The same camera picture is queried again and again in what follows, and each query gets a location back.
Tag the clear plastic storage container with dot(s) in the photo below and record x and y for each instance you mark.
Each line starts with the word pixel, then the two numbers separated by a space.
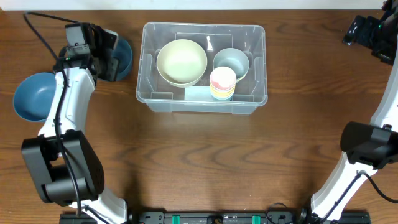
pixel 160 96

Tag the small grey bowl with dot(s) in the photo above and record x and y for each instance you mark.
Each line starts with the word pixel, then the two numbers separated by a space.
pixel 234 59

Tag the light blue cup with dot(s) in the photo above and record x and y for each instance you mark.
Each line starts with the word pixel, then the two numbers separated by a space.
pixel 223 98

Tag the large cream bowl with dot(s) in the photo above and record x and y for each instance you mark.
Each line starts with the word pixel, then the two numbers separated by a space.
pixel 182 63

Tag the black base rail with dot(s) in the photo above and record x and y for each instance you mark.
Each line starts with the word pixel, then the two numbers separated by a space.
pixel 275 216

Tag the cream cup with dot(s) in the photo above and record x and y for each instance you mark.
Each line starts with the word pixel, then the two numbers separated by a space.
pixel 220 96

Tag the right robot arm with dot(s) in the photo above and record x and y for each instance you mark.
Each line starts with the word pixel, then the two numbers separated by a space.
pixel 366 148

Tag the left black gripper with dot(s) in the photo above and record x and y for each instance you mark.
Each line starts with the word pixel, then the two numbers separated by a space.
pixel 109 65

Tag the yellow cup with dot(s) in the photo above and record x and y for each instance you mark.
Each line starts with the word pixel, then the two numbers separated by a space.
pixel 221 94
pixel 222 91

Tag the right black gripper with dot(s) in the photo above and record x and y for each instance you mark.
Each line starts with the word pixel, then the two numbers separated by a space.
pixel 351 30

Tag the dark blue bowl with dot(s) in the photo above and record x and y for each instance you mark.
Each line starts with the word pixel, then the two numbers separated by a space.
pixel 33 98
pixel 120 64

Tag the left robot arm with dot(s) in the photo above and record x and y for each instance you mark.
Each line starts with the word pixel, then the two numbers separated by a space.
pixel 63 166

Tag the pink cup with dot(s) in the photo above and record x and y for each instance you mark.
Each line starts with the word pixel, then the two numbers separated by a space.
pixel 223 78

